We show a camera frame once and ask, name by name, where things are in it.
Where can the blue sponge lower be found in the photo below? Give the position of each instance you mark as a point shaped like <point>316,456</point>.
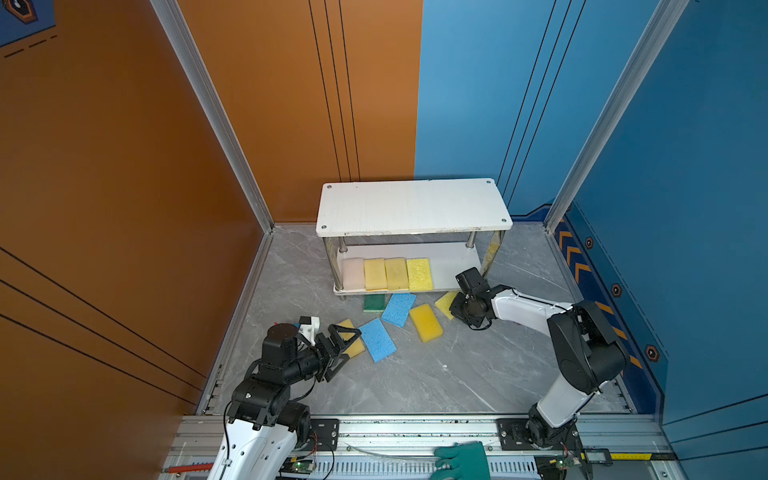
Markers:
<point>377,340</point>

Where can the yellow foam sponge front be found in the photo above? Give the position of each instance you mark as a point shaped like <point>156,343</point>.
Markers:
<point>375,277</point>

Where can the red handled tool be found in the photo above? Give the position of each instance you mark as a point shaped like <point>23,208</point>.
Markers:
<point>195,467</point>

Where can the small circuit board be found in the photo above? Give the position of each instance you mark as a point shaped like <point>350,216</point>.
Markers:
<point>304,465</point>
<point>555,468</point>

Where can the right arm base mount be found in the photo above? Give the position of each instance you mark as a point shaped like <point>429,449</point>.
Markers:
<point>516,433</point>

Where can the blue sponge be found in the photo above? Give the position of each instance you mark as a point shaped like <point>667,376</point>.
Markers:
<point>397,309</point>
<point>377,340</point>

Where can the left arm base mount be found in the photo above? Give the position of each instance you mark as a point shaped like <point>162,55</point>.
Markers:
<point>323,435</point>

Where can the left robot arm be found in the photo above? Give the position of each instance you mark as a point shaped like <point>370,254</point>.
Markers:
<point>263,422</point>

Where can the white two-tier shelf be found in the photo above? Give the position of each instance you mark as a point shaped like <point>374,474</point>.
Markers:
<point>455,224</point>

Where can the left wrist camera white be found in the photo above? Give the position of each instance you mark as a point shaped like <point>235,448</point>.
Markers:
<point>308,328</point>

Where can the pale pink foam sponge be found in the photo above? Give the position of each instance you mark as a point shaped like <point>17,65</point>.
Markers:
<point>353,275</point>

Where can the yellow-green sponge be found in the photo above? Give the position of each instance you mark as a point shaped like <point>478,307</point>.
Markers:
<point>443,304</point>
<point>419,275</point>

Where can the thick yellow sponge centre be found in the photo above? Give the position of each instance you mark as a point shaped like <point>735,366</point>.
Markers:
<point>426,323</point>

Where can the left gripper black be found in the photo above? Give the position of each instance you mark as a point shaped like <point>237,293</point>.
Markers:
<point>333,354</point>

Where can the green rubber glove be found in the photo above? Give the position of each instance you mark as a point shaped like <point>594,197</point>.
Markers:
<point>467,461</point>

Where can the yellow foam sponge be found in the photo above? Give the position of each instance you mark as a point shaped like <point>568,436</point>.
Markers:
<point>358,346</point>
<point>396,274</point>
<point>375,277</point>

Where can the blue sponge upper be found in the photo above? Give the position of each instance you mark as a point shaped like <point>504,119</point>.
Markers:
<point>397,309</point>

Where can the green scouring sponge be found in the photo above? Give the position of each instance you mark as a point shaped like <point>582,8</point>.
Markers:
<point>374,303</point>

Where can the small circuit board right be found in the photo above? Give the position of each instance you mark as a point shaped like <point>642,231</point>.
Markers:
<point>555,468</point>

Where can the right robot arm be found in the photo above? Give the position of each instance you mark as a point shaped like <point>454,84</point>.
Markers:
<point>589,353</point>

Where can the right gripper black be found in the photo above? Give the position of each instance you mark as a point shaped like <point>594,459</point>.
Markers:
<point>454,309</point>

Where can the small circuit board left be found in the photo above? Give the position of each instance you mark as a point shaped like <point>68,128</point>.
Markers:
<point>304,465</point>

